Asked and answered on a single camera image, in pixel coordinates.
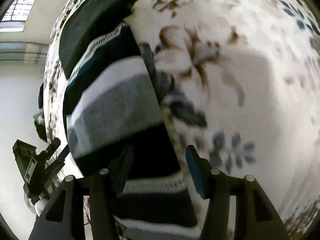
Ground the grey-green striped curtain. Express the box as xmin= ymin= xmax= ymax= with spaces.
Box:
xmin=0 ymin=42 xmax=49 ymax=63

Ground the floral blanket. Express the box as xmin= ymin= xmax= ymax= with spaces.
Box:
xmin=43 ymin=0 xmax=320 ymax=240

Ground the folded black garment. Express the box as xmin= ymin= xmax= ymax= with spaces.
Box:
xmin=59 ymin=0 xmax=139 ymax=80

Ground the striped knit sweater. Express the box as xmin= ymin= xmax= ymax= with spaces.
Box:
xmin=62 ymin=21 xmax=201 ymax=240

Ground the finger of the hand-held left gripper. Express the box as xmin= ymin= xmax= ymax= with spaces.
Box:
xmin=51 ymin=144 xmax=71 ymax=170
xmin=43 ymin=137 xmax=62 ymax=157

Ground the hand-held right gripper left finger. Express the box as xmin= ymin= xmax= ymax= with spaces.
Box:
xmin=29 ymin=144 xmax=135 ymax=240

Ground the barred window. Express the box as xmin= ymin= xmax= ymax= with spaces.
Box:
xmin=0 ymin=0 xmax=45 ymax=32

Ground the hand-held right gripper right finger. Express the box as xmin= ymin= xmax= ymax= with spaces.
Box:
xmin=185 ymin=144 xmax=292 ymax=240

